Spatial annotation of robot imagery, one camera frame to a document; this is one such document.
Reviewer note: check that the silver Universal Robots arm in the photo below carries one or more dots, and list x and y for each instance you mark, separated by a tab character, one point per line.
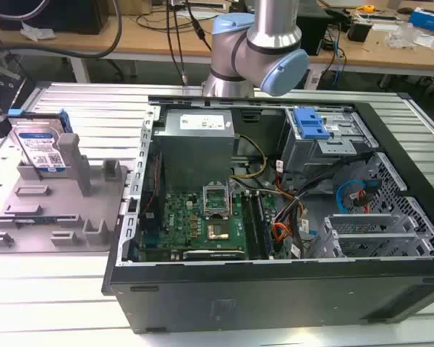
253	47

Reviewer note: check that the grey disk bay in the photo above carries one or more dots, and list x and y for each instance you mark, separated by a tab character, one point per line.
369	235

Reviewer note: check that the hard disk in blue carrier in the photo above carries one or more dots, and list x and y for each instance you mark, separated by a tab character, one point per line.
40	148

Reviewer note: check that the CPU socket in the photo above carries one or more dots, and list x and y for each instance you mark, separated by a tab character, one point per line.
216	201

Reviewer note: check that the grey power supply unit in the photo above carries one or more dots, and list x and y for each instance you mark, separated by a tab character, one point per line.
197	144

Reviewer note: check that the green motherboard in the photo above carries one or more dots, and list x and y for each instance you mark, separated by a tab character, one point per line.
188	224

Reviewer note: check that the blue drive bay latch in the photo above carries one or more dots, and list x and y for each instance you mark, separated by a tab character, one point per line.
310	123

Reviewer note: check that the grey metal drive cage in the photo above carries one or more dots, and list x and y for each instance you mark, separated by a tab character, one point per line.
322	144

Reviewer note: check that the black open PC case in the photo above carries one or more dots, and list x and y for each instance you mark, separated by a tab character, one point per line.
275	289

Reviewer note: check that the wooden desk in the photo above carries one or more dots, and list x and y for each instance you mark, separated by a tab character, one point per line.
130	39

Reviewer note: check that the grey plastic parts rack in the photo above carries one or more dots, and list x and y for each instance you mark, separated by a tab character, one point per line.
50	202

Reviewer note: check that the black desktop computer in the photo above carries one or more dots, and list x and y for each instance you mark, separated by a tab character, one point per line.
312	30

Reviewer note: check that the RAM stick on rack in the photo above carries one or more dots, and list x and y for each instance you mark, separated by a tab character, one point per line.
36	218

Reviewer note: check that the black box on desk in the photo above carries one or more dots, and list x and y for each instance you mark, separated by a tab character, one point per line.
358	30

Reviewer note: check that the blue cardboard box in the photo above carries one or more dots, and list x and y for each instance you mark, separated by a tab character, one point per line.
429	20

